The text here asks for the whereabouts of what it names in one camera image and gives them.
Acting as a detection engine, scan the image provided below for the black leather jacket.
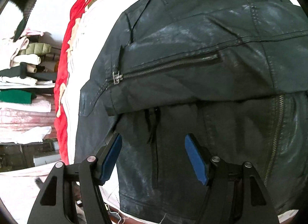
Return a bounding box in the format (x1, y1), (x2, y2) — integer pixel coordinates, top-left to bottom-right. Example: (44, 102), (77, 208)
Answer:
(75, 0), (307, 223)

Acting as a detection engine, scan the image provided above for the green garment on rack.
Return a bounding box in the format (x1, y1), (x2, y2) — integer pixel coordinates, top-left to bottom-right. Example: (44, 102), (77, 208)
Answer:
(0, 89), (37, 104)

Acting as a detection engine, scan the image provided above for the white patterned floral sheet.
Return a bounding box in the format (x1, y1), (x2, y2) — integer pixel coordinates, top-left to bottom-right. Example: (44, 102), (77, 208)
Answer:
(61, 0), (138, 164)

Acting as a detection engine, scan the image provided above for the red floral blanket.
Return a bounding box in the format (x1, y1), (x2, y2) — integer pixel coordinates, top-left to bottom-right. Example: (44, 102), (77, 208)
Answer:
(54, 0), (92, 165)

